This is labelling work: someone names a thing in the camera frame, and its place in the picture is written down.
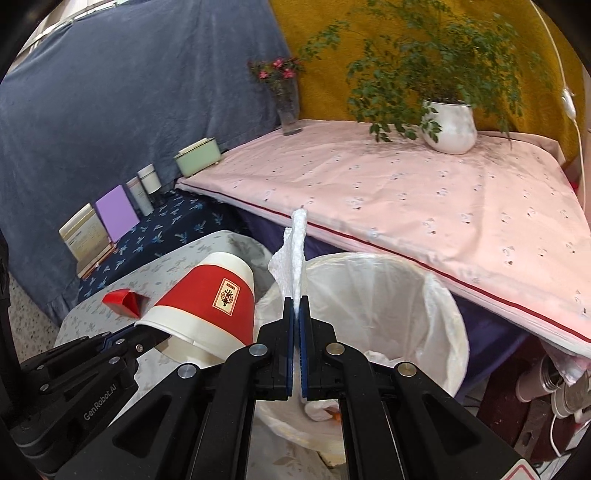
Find white potted green plant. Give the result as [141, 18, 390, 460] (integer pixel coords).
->
[298, 1, 553, 142]

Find purple card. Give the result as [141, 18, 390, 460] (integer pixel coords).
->
[95, 185, 139, 243]

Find mint green tissue box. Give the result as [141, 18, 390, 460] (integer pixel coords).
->
[174, 138, 221, 177]

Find slim white bottle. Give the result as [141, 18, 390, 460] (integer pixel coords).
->
[126, 176, 153, 216]

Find pink thermos bottle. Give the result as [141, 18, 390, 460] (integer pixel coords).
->
[515, 355, 564, 403]

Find red white paper cup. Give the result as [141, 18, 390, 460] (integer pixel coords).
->
[136, 252, 256, 368]

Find red cardboard box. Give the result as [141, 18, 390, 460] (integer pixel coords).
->
[102, 288, 149, 320]

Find white cylindrical jar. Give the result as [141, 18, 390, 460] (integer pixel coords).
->
[137, 164, 161, 195]

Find blue grey backdrop cloth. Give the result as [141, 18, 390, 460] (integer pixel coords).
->
[1, 1, 288, 323]

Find beige desk calendar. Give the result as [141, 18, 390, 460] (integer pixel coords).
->
[59, 203, 115, 279]

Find navy floral cloth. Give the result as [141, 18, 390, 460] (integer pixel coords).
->
[78, 191, 249, 302]

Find white round gadget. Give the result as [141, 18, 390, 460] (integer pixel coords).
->
[551, 372, 590, 423]

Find glass vase pink flowers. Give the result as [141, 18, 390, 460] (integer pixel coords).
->
[247, 57, 301, 136]

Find white lamp cord with switch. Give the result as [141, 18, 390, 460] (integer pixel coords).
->
[530, 0, 588, 213]

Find white paper napkin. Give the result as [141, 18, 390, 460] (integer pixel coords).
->
[269, 208, 308, 313]

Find mustard yellow backdrop cloth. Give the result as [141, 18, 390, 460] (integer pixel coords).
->
[271, 1, 587, 160]

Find white lined trash bin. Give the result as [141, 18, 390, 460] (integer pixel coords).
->
[254, 253, 469, 464]

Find pink bed cover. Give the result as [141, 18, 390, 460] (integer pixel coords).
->
[177, 120, 590, 357]

